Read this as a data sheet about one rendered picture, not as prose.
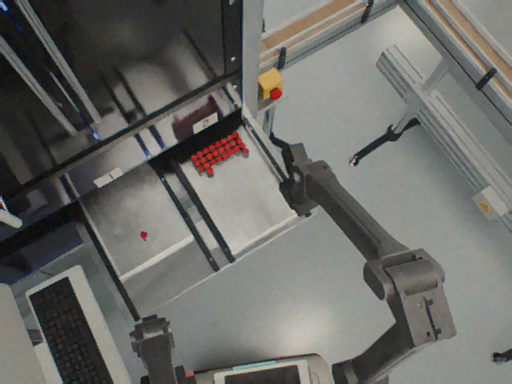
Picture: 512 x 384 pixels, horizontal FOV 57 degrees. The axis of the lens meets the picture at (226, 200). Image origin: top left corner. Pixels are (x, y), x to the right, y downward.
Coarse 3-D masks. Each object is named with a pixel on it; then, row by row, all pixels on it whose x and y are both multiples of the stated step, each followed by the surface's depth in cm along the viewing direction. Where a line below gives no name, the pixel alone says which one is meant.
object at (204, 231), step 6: (186, 210) 149; (192, 210) 150; (192, 216) 151; (198, 216) 152; (198, 222) 153; (198, 228) 153; (204, 228) 153; (204, 234) 152; (210, 234) 152; (210, 240) 151; (210, 246) 151; (216, 246) 151
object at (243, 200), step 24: (192, 168) 158; (216, 168) 158; (240, 168) 158; (264, 168) 158; (216, 192) 156; (240, 192) 156; (264, 192) 155; (216, 216) 154; (240, 216) 153; (264, 216) 153; (288, 216) 149; (240, 240) 151
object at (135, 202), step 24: (144, 168) 159; (96, 192) 157; (120, 192) 157; (144, 192) 156; (96, 216) 155; (120, 216) 154; (144, 216) 154; (168, 216) 154; (120, 240) 152; (144, 240) 152; (168, 240) 152; (120, 264) 150; (144, 264) 149
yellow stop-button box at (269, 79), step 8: (272, 64) 152; (264, 72) 151; (272, 72) 151; (264, 80) 150; (272, 80) 150; (280, 80) 150; (264, 88) 149; (272, 88) 151; (280, 88) 155; (264, 96) 153
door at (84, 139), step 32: (0, 64) 84; (32, 64) 88; (0, 96) 91; (32, 96) 95; (64, 96) 101; (0, 128) 99; (32, 128) 104; (0, 160) 108; (32, 160) 115; (64, 160) 123; (0, 192) 120
